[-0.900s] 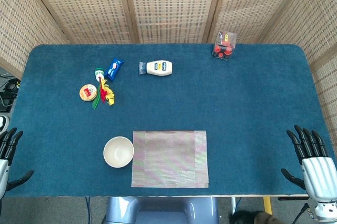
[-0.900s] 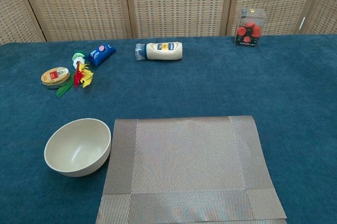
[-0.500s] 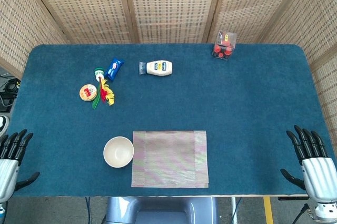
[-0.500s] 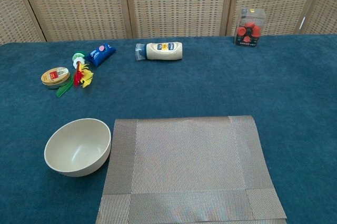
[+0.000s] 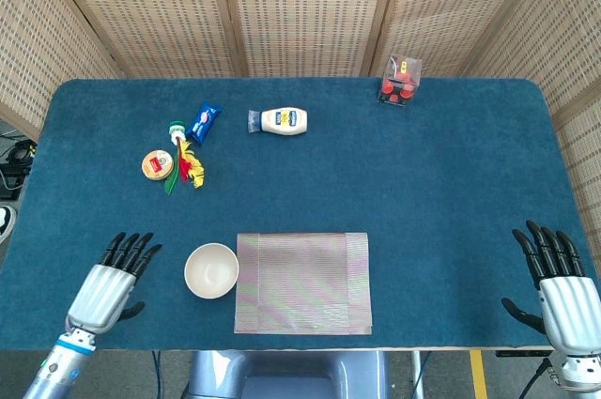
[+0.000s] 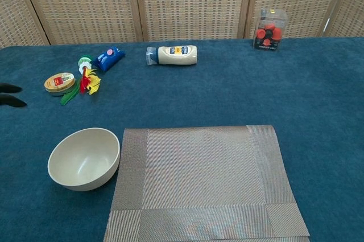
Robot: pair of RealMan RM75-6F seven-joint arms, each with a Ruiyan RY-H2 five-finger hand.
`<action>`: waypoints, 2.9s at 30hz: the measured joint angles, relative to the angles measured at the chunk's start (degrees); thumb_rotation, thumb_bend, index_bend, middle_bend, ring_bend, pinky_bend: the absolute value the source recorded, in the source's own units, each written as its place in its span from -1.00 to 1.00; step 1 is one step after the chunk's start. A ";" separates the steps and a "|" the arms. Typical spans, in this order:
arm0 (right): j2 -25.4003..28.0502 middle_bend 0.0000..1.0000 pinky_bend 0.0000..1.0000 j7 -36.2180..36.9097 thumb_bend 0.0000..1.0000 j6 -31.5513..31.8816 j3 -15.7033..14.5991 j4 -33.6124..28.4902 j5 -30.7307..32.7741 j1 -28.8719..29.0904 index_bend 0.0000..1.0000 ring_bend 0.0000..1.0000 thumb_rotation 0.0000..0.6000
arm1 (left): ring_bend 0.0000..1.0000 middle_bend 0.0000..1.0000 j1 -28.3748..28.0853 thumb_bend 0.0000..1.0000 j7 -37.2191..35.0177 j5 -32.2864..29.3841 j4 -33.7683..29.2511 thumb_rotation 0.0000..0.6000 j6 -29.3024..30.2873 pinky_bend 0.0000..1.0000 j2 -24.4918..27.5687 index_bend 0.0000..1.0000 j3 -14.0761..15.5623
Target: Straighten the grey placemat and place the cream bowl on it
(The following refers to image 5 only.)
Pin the colourful feather shuttlecock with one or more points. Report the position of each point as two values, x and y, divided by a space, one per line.
184 166

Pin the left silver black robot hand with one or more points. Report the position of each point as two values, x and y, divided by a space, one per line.
101 296

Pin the black rectangular label plate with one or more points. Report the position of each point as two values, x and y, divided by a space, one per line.
523 353

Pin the clear box with red toy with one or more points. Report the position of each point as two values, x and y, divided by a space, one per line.
398 87

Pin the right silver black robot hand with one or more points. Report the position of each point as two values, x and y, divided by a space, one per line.
570 310

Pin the woven folding screen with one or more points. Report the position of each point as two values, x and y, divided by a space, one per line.
305 9

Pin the white bowl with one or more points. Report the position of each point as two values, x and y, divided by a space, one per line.
211 271

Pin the mayonnaise squeeze bottle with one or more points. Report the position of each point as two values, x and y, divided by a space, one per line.
284 121

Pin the round yellow tin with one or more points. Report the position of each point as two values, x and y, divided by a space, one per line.
158 165

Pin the white table leg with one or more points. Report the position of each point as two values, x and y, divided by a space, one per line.
417 378

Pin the blue snack packet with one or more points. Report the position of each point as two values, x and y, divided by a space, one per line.
203 124

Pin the white black shoe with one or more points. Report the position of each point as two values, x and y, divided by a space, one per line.
5 223

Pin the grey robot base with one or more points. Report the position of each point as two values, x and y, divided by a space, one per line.
291 375

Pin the blue tablecloth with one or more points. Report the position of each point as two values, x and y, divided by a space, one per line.
469 145

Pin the beige woven placemat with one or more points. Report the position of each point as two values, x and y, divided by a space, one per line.
303 284

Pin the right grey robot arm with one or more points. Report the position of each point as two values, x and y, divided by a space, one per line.
580 373

